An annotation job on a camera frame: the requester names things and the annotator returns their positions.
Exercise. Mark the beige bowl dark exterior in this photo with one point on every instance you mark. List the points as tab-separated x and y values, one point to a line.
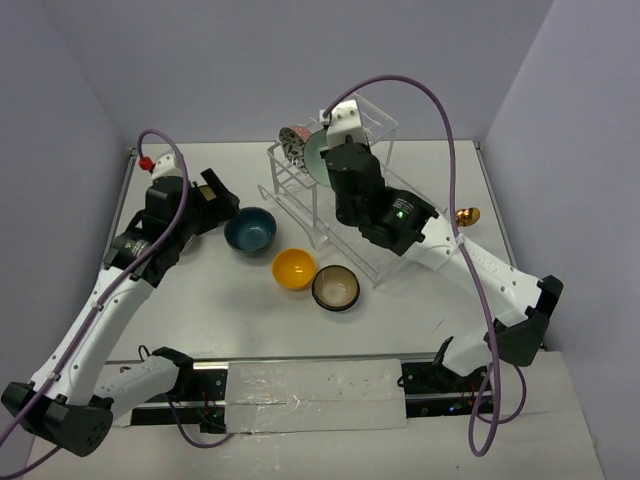
335	288

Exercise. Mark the pink patterned bowl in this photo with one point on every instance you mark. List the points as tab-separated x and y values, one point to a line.
301	132

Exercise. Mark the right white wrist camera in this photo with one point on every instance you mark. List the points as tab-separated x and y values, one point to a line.
343	125

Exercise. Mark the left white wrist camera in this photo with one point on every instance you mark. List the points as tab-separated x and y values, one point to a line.
166	165

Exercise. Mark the white wire dish rack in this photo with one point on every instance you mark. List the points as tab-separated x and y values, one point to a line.
313	206

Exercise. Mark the gold metal spoon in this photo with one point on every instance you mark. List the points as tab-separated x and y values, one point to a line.
466	217

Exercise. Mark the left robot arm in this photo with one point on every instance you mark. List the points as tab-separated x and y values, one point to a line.
64	403

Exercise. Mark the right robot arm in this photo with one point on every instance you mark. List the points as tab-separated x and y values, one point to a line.
520	305

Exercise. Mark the light green ceramic bowl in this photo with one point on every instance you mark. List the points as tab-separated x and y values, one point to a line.
313	162

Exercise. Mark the leaf patterned bowl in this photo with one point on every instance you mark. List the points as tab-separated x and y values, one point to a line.
293	148

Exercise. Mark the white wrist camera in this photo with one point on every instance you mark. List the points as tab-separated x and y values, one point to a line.
343	125
166	165

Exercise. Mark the yellow bowl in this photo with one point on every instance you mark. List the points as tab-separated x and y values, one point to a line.
293	269

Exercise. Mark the clear taped plastic sheet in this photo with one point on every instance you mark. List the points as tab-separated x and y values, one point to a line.
310	396

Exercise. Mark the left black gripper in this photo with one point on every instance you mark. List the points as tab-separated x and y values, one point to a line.
211	195

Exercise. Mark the dark blue ceramic bowl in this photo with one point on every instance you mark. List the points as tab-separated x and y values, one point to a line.
251	232

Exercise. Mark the black mounting rail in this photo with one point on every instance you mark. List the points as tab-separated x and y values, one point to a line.
203	404

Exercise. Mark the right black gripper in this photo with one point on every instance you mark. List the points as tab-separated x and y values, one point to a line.
322	152

